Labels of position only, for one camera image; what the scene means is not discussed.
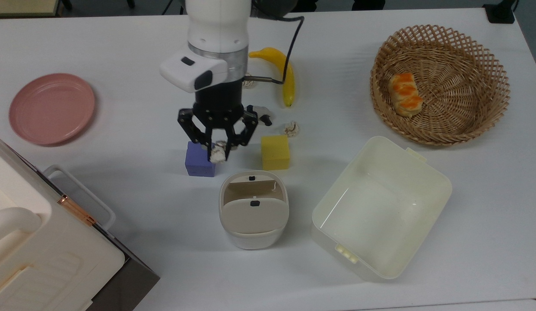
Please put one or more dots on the orange topped bread piece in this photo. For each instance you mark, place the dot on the orange topped bread piece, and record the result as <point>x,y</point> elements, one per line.
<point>405,95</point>

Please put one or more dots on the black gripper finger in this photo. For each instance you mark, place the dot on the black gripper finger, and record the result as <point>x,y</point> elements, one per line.
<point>246,127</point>
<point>191,125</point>

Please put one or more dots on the yellow banana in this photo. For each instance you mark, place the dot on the yellow banana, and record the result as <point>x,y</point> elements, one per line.
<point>287,77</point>

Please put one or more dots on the black and white panda toy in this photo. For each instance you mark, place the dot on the black and white panda toy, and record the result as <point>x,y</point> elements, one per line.
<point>263,114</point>

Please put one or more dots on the purple cube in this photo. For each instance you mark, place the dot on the purple cube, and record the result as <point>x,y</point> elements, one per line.
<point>196,166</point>

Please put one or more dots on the cream open plastic container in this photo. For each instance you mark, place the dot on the cream open plastic container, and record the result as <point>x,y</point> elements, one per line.
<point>380,211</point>

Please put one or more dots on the woven wicker basket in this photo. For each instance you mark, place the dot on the woven wicker basket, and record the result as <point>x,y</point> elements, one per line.
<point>466,86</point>

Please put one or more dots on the yellow cube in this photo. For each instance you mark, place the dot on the yellow cube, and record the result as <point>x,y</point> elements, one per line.
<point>275,153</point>

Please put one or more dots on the pink round plate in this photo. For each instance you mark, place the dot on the pink round plate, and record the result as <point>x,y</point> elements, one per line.
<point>52,108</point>

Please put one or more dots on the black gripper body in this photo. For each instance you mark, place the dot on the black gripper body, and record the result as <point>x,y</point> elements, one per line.
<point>218,106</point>

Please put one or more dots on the black stand base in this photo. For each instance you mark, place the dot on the black stand base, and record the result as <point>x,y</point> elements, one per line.
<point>501,12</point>

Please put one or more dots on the tan wooden board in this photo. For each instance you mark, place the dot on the tan wooden board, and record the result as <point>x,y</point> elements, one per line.
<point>21,6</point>

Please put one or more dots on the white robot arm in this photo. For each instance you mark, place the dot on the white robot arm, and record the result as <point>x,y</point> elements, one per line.
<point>216,26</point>

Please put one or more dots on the cream trash can with lid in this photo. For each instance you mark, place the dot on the cream trash can with lid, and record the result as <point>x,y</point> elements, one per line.
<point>252,220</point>

